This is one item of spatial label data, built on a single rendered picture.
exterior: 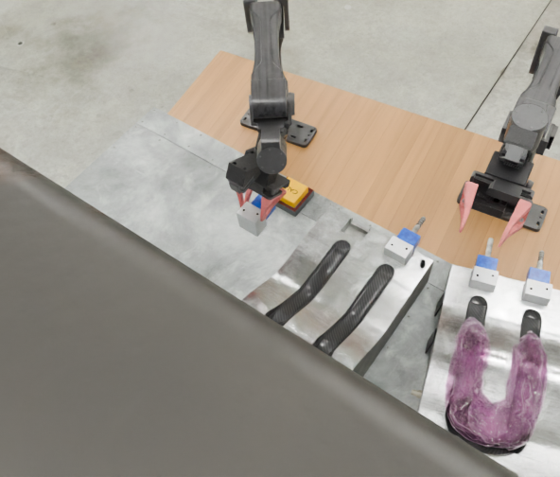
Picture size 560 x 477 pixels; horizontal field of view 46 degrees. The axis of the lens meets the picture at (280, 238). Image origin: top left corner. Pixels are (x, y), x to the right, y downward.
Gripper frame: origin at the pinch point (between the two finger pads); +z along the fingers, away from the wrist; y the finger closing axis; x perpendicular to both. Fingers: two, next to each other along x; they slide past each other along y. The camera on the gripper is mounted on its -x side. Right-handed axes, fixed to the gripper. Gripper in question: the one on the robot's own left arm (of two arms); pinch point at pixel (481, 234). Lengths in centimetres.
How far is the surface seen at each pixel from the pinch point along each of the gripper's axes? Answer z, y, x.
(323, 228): -8.0, -32.2, 30.8
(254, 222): 1.2, -43.6, 23.4
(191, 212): -4, -66, 40
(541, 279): -17.4, 13.3, 33.1
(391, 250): -7.6, -16.4, 28.0
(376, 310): 5.0, -13.9, 31.1
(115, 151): -11, -95, 40
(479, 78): -164, -33, 124
